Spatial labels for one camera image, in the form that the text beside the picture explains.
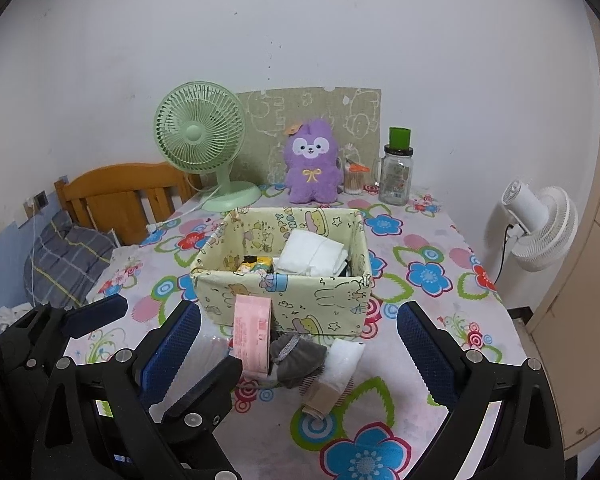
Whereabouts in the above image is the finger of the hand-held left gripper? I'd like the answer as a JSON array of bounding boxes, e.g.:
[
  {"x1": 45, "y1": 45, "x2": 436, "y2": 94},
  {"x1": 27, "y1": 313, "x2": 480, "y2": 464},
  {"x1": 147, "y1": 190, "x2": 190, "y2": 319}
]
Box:
[
  {"x1": 161, "y1": 356, "x2": 244, "y2": 436},
  {"x1": 60, "y1": 294, "x2": 128, "y2": 341}
]

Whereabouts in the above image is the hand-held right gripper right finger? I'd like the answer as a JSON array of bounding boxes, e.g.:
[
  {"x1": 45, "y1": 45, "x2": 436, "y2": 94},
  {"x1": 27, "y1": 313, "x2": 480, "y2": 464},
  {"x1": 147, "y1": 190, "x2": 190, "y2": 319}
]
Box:
[{"x1": 396, "y1": 301, "x2": 566, "y2": 480}]

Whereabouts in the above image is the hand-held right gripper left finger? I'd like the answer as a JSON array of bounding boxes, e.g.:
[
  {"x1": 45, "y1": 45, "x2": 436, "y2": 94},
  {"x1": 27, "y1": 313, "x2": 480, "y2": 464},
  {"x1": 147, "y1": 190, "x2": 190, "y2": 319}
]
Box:
[{"x1": 32, "y1": 301, "x2": 202, "y2": 480}]

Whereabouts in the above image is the pink packet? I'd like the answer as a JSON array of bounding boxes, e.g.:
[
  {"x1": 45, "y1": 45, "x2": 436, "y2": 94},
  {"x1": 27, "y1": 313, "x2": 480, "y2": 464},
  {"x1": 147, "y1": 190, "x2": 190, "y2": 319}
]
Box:
[{"x1": 232, "y1": 295, "x2": 273, "y2": 378}]

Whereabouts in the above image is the white sock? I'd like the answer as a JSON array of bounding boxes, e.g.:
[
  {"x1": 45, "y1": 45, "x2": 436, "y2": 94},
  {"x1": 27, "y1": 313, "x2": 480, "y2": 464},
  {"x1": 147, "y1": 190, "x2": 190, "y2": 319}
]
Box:
[{"x1": 322, "y1": 338, "x2": 366, "y2": 401}]

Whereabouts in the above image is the grey sock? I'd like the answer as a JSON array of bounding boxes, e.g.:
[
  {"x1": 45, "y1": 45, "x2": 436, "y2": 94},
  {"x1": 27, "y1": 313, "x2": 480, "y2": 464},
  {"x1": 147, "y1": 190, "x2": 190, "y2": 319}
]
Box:
[{"x1": 269, "y1": 334, "x2": 328, "y2": 388}]

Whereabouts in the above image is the yellow cartoon storage box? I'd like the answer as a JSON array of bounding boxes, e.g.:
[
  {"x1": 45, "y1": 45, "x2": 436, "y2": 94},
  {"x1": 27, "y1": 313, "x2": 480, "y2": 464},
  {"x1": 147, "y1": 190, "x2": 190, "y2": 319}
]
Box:
[{"x1": 190, "y1": 206, "x2": 373, "y2": 336}]

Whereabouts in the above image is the cartoon tissue pack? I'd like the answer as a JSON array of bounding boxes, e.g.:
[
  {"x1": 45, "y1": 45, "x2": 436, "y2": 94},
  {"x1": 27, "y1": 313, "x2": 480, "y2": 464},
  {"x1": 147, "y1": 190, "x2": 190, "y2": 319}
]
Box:
[{"x1": 237, "y1": 255, "x2": 277, "y2": 275}]

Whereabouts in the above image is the white cloth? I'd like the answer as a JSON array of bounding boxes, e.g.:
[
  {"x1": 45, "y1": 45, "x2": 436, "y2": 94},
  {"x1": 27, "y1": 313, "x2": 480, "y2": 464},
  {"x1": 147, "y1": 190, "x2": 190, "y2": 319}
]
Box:
[
  {"x1": 0, "y1": 304, "x2": 31, "y2": 333},
  {"x1": 275, "y1": 230, "x2": 348, "y2": 277}
]

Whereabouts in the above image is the crumpled white cloth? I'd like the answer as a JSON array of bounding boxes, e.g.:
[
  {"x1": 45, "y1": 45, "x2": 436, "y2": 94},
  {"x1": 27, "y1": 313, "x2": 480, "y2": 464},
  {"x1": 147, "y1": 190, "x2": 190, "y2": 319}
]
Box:
[{"x1": 0, "y1": 304, "x2": 31, "y2": 333}]

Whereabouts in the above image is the grey plaid pillow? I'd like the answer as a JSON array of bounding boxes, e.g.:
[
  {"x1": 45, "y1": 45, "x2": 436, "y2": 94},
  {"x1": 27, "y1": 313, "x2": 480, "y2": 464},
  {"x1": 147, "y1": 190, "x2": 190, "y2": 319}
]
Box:
[{"x1": 24, "y1": 210, "x2": 116, "y2": 306}]

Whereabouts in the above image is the floral tablecloth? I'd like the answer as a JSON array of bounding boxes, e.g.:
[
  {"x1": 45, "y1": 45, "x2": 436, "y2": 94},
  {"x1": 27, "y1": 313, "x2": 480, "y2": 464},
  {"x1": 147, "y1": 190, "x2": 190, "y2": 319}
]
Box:
[{"x1": 62, "y1": 182, "x2": 531, "y2": 480}]

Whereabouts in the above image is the white standing fan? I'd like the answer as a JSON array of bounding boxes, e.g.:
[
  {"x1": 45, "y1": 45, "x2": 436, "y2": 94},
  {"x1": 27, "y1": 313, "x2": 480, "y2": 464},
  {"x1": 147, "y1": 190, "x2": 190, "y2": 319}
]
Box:
[{"x1": 501, "y1": 178, "x2": 579, "y2": 273}]

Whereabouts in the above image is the glass jar with green lid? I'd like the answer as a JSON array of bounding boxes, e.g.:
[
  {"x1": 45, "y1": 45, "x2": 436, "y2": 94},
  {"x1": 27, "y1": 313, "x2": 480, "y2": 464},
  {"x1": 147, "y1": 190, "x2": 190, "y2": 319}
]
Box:
[{"x1": 372, "y1": 127, "x2": 413, "y2": 206}]

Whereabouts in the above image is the beige door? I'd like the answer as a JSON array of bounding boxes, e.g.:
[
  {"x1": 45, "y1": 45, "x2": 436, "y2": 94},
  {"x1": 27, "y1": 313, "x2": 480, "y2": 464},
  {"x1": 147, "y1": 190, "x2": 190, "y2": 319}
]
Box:
[{"x1": 525, "y1": 15, "x2": 600, "y2": 461}]

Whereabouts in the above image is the cotton swab container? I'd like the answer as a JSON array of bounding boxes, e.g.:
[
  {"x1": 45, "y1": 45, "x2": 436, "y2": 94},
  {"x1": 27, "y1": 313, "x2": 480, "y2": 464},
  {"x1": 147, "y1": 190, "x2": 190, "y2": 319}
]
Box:
[{"x1": 344, "y1": 157, "x2": 371, "y2": 195}]

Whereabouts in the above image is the green desk fan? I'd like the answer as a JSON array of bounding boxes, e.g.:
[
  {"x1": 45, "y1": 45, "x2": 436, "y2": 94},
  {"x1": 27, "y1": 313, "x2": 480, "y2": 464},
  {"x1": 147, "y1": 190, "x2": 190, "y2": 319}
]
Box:
[{"x1": 154, "y1": 81, "x2": 262, "y2": 212}]

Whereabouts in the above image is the purple plush toy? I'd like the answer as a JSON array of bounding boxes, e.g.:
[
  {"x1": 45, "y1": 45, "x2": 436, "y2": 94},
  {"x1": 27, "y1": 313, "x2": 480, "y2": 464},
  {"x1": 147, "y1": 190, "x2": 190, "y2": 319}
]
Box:
[{"x1": 284, "y1": 119, "x2": 344, "y2": 205}]

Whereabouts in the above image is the green patterned board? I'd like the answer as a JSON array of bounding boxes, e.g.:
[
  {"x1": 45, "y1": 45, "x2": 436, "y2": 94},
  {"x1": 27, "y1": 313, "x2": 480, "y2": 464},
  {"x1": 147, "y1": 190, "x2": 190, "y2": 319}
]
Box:
[{"x1": 236, "y1": 87, "x2": 382, "y2": 196}]

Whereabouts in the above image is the white fan power cable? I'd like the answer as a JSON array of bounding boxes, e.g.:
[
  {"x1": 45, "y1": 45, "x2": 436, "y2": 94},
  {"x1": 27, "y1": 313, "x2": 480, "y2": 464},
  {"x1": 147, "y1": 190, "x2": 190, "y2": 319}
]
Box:
[{"x1": 147, "y1": 187, "x2": 226, "y2": 233}]

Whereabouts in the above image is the black fan cable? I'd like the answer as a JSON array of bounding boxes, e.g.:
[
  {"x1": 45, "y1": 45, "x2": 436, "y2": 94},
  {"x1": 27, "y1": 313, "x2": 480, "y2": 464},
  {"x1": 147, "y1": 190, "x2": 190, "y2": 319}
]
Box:
[{"x1": 495, "y1": 225, "x2": 513, "y2": 283}]

